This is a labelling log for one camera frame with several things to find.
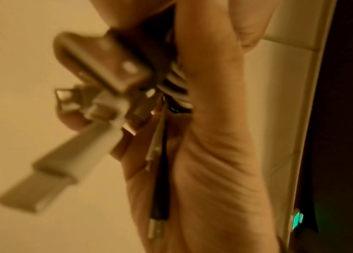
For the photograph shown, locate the green indicator light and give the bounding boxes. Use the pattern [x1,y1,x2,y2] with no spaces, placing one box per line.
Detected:
[290,208,305,230]

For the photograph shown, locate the person's right hand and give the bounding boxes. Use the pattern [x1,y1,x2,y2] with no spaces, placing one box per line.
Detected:
[58,2,290,253]

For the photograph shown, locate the person's left hand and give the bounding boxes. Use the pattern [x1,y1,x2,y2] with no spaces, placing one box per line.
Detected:
[90,0,277,54]

